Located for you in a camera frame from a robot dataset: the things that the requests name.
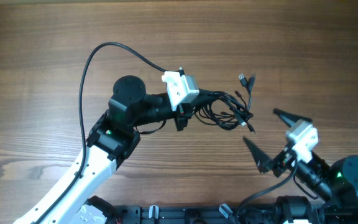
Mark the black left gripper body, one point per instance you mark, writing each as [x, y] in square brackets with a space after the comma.
[182, 114]

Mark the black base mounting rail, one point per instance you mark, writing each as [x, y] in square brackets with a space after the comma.
[197, 214]

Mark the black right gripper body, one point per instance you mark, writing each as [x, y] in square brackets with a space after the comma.
[283, 159]

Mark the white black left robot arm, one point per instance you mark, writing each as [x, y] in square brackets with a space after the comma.
[111, 141]

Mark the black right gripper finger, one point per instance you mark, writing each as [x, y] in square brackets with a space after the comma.
[261, 159]
[288, 118]

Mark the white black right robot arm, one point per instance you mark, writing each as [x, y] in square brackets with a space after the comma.
[330, 192]

